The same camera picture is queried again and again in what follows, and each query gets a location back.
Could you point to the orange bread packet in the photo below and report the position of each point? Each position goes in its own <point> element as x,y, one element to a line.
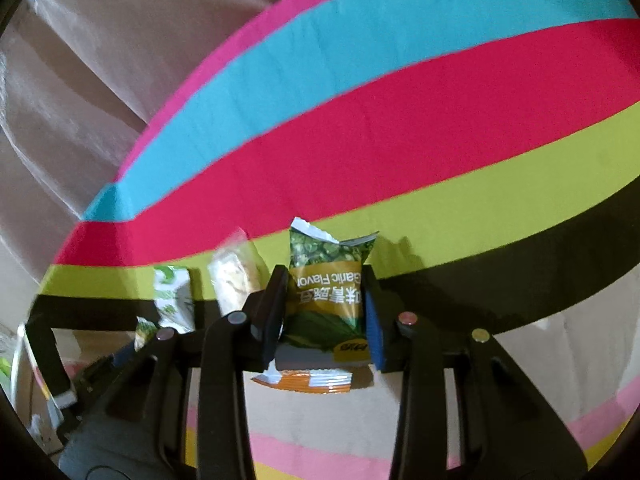
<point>300,382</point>

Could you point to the dark green pea packet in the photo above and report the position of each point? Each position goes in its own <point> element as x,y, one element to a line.
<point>325,280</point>

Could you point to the clear pink cookie packet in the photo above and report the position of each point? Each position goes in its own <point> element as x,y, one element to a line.
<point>232,275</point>

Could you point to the green white snack packet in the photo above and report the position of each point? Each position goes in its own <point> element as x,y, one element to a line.
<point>145,332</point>
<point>172,305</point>

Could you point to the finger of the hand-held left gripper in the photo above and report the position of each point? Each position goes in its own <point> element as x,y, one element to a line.
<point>102,377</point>

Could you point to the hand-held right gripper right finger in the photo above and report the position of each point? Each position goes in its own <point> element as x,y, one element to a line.
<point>377,330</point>

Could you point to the striped multicolour tablecloth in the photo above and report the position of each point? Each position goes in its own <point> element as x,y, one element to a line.
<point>400,135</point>

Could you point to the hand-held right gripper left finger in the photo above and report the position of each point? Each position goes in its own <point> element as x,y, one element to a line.
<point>279,310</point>

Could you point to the beige curtain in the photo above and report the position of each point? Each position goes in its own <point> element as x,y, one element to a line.
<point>100,85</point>

